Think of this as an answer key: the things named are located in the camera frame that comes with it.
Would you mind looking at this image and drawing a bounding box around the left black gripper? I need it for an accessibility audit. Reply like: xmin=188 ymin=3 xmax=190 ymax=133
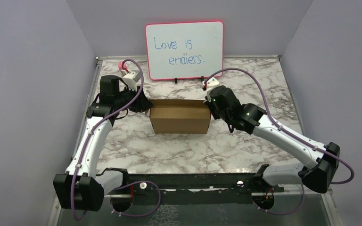
xmin=115 ymin=84 xmax=154 ymax=113

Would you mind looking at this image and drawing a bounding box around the brown cardboard box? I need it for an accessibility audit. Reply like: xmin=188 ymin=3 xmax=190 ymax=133
xmin=149 ymin=99 xmax=211 ymax=134

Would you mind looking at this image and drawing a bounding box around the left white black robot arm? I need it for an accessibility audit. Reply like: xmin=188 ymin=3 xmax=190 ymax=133
xmin=53 ymin=71 xmax=153 ymax=211

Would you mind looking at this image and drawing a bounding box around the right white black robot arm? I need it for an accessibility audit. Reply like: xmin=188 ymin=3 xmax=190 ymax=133
xmin=203 ymin=85 xmax=340 ymax=194

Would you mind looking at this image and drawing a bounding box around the small pink capped bottle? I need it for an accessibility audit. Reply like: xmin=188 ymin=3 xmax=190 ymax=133
xmin=118 ymin=61 xmax=129 ymax=74

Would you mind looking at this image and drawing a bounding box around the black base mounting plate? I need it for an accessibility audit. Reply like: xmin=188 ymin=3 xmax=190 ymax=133
xmin=108 ymin=173 xmax=284 ymax=205

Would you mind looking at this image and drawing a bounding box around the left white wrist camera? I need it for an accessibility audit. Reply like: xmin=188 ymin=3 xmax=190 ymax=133
xmin=121 ymin=70 xmax=141 ymax=92

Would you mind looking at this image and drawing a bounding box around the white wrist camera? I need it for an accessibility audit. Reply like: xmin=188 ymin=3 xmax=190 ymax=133
xmin=121 ymin=70 xmax=141 ymax=92
xmin=201 ymin=77 xmax=220 ymax=93

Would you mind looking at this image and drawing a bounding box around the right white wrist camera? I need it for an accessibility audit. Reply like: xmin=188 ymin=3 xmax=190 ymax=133
xmin=201 ymin=77 xmax=220 ymax=93

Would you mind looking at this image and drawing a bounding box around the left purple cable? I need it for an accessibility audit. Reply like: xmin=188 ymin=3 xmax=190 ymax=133
xmin=70 ymin=59 xmax=162 ymax=222

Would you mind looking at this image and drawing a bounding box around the purple cable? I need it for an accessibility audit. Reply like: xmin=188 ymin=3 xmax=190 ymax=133
xmin=203 ymin=67 xmax=355 ymax=216
xmin=70 ymin=59 xmax=162 ymax=222

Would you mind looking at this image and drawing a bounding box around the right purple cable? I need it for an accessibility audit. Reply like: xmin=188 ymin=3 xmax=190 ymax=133
xmin=203 ymin=67 xmax=355 ymax=216

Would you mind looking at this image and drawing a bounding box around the white board with pink frame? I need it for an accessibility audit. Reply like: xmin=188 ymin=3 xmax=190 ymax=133
xmin=145 ymin=20 xmax=224 ymax=81

